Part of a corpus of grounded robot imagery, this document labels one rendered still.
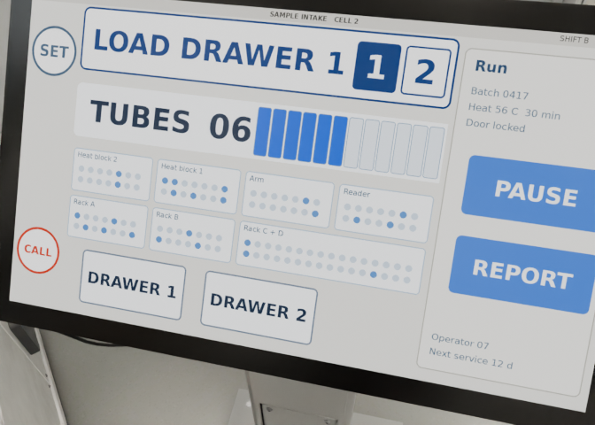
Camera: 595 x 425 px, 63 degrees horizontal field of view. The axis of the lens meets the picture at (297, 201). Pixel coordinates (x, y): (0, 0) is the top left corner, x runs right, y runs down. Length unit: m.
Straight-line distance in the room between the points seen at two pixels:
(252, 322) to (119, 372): 1.19
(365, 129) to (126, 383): 1.29
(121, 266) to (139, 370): 1.14
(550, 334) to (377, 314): 0.13
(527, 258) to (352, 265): 0.13
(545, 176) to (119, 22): 0.35
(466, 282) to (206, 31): 0.28
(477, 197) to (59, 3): 0.37
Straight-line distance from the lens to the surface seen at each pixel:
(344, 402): 0.71
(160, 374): 1.54
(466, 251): 0.38
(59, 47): 0.46
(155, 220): 0.41
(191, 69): 0.41
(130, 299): 0.44
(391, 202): 0.37
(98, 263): 0.45
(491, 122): 0.38
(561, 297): 0.41
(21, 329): 1.36
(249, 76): 0.39
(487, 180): 0.38
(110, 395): 1.55
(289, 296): 0.39
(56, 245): 0.46
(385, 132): 0.37
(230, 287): 0.40
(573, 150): 0.40
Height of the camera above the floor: 1.34
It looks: 45 degrees down
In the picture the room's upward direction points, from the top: straight up
